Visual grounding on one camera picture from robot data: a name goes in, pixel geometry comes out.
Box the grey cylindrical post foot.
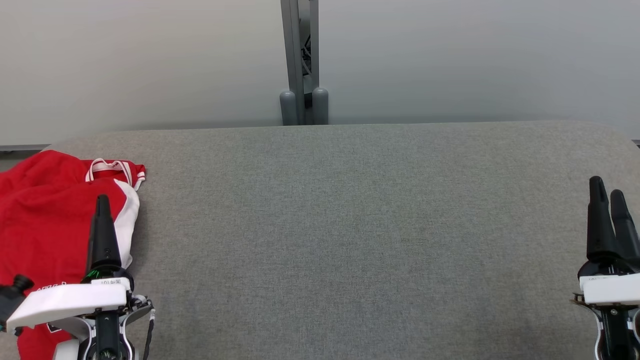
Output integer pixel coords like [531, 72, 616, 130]
[279, 90, 298, 126]
[311, 87, 329, 126]

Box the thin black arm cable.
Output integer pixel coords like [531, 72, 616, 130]
[143, 309, 156, 360]

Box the grey metal partition post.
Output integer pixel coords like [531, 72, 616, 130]
[280, 0, 320, 126]

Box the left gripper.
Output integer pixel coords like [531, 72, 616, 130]
[6, 195, 155, 360]

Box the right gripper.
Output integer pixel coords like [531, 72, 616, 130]
[570, 176, 640, 360]

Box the red white basketball jersey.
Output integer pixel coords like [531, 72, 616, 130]
[0, 150, 147, 360]

